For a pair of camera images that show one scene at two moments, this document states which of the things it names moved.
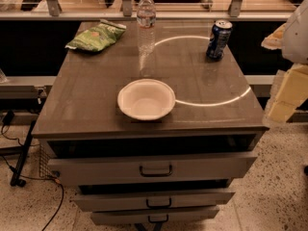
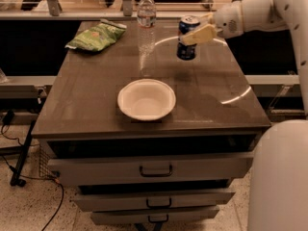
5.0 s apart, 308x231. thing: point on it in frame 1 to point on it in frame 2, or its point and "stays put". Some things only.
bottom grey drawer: x=155 y=215 stays put
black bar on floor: x=15 y=179 stays put
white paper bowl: x=145 y=99 stays put
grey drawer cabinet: x=180 y=168 stays put
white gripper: x=297 y=38 to x=227 y=24
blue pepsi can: x=219 y=35 to x=187 y=51
